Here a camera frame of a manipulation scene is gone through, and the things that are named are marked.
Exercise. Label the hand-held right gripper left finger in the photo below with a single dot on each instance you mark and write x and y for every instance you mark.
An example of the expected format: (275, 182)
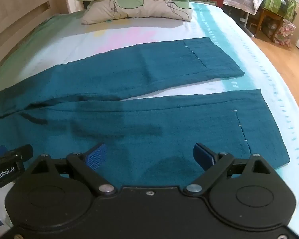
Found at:
(97, 155)

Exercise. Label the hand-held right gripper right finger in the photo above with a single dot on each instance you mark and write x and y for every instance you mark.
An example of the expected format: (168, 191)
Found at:
(202, 155)

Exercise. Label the teal pants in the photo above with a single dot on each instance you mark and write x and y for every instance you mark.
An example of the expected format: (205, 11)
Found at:
(139, 134)

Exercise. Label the pastel printed bed sheet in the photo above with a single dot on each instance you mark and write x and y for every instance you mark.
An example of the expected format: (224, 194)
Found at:
(114, 34)

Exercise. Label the wooden headboard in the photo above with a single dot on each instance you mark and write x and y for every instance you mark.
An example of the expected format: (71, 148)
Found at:
(15, 17)

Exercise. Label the floral storage bag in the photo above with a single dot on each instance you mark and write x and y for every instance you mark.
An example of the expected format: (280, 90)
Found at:
(285, 33)

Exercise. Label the small leaf-print pillow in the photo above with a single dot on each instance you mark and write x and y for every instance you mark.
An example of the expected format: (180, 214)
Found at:
(144, 11)

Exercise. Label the wooden stool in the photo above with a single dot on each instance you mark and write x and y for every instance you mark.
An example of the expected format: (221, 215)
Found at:
(269, 17)

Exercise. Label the green leaf-print bag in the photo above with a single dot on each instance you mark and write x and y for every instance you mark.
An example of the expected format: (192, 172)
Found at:
(276, 0)

